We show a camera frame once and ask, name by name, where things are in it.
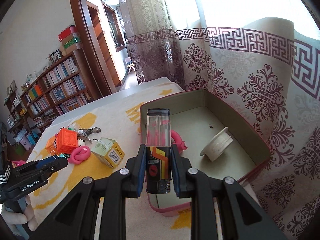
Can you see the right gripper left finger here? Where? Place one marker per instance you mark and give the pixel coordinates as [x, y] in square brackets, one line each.
[136, 166]

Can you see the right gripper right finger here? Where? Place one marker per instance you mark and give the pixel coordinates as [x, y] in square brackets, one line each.
[179, 169]

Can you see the black orange lighter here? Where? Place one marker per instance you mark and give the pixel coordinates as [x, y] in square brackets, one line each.
[158, 151]

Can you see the white green medicine box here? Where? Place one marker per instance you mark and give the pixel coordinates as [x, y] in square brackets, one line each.
[108, 152]

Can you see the light orange embossed cube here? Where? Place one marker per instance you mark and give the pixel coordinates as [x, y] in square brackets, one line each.
[51, 146]

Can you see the teal binder clip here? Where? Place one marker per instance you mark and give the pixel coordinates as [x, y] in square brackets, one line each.
[57, 155]

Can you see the pink knotted foam tube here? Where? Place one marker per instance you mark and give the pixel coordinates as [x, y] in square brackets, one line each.
[80, 154]

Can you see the red-orange embossed cube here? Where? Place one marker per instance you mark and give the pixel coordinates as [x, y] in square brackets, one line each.
[66, 141]

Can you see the panda squishy toy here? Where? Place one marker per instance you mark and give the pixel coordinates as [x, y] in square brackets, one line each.
[81, 142]

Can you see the left hand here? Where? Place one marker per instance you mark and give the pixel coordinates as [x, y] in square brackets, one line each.
[12, 219]

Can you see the red biscuit tin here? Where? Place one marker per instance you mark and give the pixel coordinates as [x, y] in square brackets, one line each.
[197, 116]

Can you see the white yellow towel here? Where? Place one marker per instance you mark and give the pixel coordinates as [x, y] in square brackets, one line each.
[118, 140]

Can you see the silver metal spring clamp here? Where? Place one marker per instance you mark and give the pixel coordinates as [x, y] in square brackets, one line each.
[84, 133]

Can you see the wooden bookshelf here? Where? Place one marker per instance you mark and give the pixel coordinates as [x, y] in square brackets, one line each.
[66, 85]

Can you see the small wooden stool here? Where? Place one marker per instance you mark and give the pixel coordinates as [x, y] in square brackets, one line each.
[129, 64]

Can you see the patterned purple curtain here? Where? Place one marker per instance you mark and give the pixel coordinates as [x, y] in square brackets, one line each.
[262, 58]

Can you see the stacked gift boxes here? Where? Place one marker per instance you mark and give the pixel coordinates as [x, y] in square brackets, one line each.
[70, 40]

